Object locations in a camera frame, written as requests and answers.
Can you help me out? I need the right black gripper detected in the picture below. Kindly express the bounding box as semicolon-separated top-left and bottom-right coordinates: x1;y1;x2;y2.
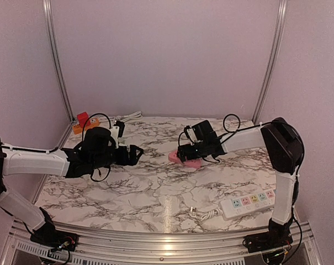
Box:
177;141;208;162

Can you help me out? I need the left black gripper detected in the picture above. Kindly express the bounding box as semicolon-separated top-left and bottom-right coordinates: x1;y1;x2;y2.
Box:
91;145;144;170

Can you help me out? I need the pink triangular power strip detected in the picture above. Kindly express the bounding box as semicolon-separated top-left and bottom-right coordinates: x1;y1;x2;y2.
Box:
168;150;202;169

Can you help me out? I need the white orange-strip cable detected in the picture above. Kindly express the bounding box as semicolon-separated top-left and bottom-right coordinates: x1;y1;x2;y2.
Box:
99;110;143;125

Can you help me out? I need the orange power strip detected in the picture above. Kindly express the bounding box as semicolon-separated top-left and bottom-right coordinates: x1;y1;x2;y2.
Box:
72;118;100;135

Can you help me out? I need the red cube socket adapter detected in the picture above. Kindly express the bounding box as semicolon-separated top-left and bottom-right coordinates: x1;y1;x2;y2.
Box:
76;112;91;129

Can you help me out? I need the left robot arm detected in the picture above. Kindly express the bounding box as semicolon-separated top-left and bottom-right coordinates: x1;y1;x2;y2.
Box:
0;114;144;248

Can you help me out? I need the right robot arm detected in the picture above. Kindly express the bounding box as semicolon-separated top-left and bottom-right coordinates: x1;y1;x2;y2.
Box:
177;117;305;252

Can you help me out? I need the white multicolour power strip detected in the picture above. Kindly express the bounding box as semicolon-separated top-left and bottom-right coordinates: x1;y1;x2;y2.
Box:
219;189;276;220

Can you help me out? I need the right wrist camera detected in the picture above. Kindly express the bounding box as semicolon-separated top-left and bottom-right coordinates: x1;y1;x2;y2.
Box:
183;125;199;144

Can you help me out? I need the white bundled strip cable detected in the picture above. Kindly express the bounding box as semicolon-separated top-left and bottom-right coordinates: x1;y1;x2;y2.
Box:
188;208;224;221

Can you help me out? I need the aluminium front rail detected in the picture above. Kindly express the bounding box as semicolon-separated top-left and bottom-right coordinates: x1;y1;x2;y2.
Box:
0;220;324;264

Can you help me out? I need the left aluminium frame post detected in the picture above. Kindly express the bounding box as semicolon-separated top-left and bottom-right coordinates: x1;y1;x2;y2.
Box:
43;0;75;122

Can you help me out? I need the aluminium frame post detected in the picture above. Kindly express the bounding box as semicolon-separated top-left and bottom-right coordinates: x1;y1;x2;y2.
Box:
252;0;288;124
43;0;75;122

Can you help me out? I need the right aluminium frame post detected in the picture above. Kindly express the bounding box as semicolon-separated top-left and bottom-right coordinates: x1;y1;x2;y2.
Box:
252;0;288;124

